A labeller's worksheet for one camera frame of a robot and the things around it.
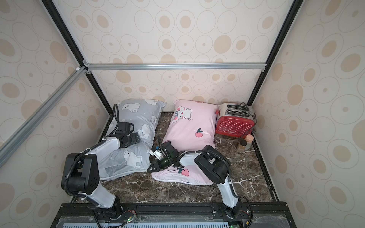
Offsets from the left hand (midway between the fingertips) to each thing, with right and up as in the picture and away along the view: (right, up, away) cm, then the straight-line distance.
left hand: (136, 137), depth 94 cm
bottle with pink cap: (+74, 0, -3) cm, 74 cm away
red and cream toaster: (+66, +12, 0) cm, 67 cm away
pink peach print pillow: (+37, +6, +2) cm, 37 cm away
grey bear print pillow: (+3, +15, +5) cm, 16 cm away
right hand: (+14, -18, -10) cm, 25 cm away
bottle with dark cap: (+69, -5, -4) cm, 69 cm away
